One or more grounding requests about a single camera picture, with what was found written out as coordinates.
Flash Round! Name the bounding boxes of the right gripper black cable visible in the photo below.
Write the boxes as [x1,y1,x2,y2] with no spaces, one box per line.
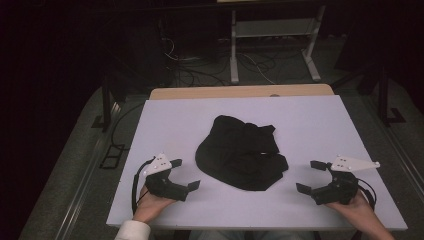
[356,177,378,211]

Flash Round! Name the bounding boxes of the white board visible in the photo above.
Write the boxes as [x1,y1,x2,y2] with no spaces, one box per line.
[106,95,409,232]

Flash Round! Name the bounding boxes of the white metal stand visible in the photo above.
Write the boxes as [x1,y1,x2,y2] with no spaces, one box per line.
[229,5,326,85]

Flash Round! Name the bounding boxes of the wooden table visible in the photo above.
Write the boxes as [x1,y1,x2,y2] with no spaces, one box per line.
[148,83,335,101]

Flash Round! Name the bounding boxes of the tangle of black floor cables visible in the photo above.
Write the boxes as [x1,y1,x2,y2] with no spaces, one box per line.
[161,34,232,88]

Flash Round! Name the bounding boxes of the black pants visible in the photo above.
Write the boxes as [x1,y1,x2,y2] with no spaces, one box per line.
[194,114,290,192]

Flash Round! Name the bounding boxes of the person's right hand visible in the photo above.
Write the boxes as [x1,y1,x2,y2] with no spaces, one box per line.
[324,191,376,228]

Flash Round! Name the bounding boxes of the black floor bracket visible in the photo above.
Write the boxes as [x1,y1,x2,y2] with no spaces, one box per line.
[99,143,126,170]

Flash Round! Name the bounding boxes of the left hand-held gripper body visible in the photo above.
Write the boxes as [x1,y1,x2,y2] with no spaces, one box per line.
[143,153,190,203]

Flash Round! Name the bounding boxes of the white floor cable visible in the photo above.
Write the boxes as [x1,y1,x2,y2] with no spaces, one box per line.
[238,52,277,85]

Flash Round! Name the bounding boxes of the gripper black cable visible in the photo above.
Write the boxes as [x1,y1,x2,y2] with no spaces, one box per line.
[356,177,378,211]
[131,157,157,215]

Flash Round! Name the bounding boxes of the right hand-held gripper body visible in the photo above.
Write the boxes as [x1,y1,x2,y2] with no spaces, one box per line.
[311,154,381,206]

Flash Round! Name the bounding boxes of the black floor cable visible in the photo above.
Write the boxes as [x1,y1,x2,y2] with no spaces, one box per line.
[110,101,145,151]

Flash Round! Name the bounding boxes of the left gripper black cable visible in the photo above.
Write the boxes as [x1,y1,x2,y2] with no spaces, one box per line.
[131,157,157,215]

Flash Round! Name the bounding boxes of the person's left hand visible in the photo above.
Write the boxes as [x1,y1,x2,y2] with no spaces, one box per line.
[133,185,176,224]

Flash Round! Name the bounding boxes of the black metal stand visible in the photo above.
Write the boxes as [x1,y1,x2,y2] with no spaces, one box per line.
[333,63,407,127]
[91,74,129,133]

